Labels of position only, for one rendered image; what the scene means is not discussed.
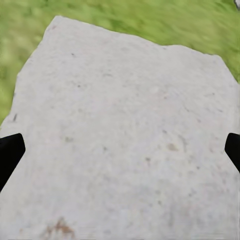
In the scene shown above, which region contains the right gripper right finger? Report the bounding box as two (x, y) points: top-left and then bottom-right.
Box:
(224, 132), (240, 172)

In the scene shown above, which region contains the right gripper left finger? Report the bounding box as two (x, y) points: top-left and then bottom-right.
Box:
(0, 133), (26, 192)

